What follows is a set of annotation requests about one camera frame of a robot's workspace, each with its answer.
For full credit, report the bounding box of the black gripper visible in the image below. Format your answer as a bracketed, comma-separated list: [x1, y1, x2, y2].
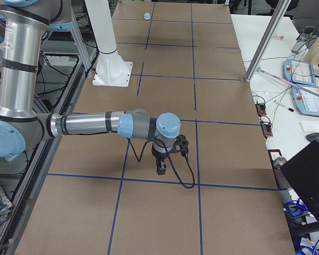
[152, 145, 175, 175]

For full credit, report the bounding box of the light blue call bell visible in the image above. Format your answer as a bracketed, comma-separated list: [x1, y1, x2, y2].
[144, 13, 151, 20]

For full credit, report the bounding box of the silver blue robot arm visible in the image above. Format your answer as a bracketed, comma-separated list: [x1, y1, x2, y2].
[0, 1, 187, 175]

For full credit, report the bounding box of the lower orange black adapter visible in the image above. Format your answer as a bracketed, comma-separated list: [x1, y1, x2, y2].
[260, 121, 273, 138]

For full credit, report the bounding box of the orange black adapter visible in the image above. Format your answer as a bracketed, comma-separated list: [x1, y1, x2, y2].
[255, 103, 266, 117]
[260, 121, 273, 138]

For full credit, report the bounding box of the upper orange black adapter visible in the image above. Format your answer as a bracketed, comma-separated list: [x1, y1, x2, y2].
[255, 103, 266, 117]

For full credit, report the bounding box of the black marker pen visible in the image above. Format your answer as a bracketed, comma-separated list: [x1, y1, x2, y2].
[274, 100, 295, 112]

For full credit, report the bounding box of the black monitor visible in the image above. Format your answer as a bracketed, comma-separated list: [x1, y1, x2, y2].
[280, 139, 319, 236]

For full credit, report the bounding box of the white side table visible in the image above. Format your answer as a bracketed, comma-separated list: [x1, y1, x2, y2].
[231, 14, 319, 159]

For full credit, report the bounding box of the lower teach pendant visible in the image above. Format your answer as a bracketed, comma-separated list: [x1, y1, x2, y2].
[291, 86, 319, 117]

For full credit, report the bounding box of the teach pendant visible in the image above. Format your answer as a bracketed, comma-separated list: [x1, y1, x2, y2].
[291, 86, 319, 117]
[283, 58, 316, 86]

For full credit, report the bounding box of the upper teach pendant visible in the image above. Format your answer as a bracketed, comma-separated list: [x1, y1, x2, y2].
[283, 58, 316, 86]

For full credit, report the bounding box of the grey handheld device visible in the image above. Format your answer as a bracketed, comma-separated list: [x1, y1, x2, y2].
[291, 26, 315, 54]

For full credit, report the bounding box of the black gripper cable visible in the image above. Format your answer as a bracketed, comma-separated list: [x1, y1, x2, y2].
[127, 137, 195, 189]

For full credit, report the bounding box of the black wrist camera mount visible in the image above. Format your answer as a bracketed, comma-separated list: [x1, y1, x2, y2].
[173, 134, 189, 157]

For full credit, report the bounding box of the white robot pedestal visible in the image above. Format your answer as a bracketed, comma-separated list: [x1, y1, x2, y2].
[85, 0, 133, 87]

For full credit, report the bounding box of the blue lanyard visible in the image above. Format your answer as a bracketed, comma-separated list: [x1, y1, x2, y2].
[286, 198, 310, 218]

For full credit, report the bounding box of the aluminium frame post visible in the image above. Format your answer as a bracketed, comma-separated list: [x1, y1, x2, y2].
[245, 0, 291, 82]

